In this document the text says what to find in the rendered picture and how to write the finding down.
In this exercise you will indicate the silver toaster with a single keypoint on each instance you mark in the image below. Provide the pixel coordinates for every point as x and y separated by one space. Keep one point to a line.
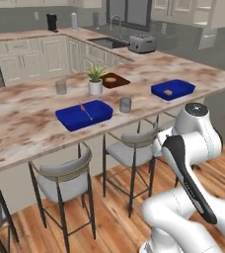
142 43

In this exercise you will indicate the steel sink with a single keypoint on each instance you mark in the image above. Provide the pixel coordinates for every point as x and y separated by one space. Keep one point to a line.
109 42

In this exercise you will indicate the green plant in white pot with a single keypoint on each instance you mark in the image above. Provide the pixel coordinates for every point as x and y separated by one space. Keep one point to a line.
95 86

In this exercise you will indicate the white base cupboards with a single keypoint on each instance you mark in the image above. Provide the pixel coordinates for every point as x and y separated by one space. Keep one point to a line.
35 59

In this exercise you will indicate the brown cookie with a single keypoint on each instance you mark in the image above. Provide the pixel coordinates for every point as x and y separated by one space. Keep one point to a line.
168 92

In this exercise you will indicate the silver tap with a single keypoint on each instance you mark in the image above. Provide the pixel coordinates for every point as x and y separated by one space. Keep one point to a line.
119 24

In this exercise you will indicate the grey cup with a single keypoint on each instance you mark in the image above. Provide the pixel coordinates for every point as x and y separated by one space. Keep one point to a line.
61 88
125 105

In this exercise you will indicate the blue tray with utensil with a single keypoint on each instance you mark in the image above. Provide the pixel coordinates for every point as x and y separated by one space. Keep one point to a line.
85 116

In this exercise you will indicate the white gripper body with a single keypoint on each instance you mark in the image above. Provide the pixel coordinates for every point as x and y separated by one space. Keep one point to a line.
160 143

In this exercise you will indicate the white paper towel roll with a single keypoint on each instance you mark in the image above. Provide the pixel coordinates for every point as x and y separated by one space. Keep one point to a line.
74 21

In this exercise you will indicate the pale round cake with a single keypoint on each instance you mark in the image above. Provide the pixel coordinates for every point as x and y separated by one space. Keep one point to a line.
110 79

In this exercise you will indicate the dark window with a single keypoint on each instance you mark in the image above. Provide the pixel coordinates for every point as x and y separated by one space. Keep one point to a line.
129 11

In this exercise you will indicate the blue tray with cookie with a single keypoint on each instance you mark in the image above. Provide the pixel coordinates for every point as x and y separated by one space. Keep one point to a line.
178 86

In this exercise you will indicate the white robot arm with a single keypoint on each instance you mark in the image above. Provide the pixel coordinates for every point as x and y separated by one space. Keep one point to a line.
196 138

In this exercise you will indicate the white wall cupboards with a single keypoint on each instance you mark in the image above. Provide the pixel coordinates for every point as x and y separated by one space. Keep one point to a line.
180 10

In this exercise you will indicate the black coffee machine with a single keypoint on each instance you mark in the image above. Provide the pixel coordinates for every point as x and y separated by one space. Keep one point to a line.
52 22

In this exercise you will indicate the dark brown board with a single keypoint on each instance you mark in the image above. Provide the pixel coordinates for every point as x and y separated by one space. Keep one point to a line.
119 81

